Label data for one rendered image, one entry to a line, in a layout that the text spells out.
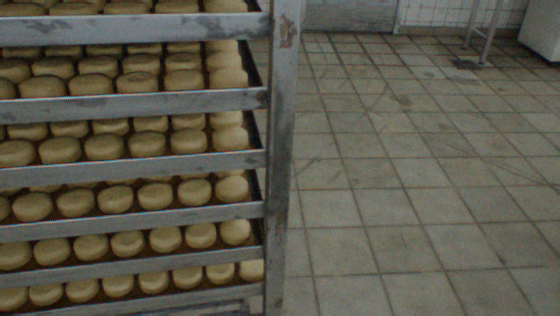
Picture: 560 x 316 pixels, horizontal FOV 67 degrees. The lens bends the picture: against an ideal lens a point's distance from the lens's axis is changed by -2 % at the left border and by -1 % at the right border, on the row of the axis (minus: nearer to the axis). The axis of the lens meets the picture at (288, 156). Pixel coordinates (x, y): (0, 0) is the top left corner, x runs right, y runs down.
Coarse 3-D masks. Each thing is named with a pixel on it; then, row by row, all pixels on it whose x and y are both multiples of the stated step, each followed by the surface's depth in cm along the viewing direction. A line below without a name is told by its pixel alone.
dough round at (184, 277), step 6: (174, 270) 74; (180, 270) 74; (186, 270) 74; (192, 270) 74; (198, 270) 74; (174, 276) 73; (180, 276) 73; (186, 276) 73; (192, 276) 73; (198, 276) 74; (180, 282) 72; (186, 282) 72; (192, 282) 73; (198, 282) 74
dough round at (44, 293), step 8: (32, 288) 69; (40, 288) 70; (48, 288) 70; (56, 288) 70; (64, 288) 72; (32, 296) 68; (40, 296) 68; (48, 296) 69; (56, 296) 69; (40, 304) 69; (48, 304) 69
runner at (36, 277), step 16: (160, 256) 64; (176, 256) 65; (192, 256) 65; (208, 256) 66; (224, 256) 67; (240, 256) 67; (256, 256) 68; (16, 272) 60; (32, 272) 61; (48, 272) 61; (64, 272) 62; (80, 272) 63; (96, 272) 63; (112, 272) 64; (128, 272) 65; (144, 272) 65; (0, 288) 61
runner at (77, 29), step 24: (0, 24) 42; (24, 24) 43; (48, 24) 43; (72, 24) 44; (96, 24) 44; (120, 24) 45; (144, 24) 45; (168, 24) 46; (192, 24) 46; (216, 24) 47; (240, 24) 47; (264, 24) 48
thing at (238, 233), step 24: (48, 240) 66; (72, 240) 69; (96, 240) 67; (120, 240) 67; (144, 240) 70; (168, 240) 68; (192, 240) 68; (216, 240) 71; (240, 240) 70; (0, 264) 63; (24, 264) 65; (48, 264) 64; (72, 264) 65
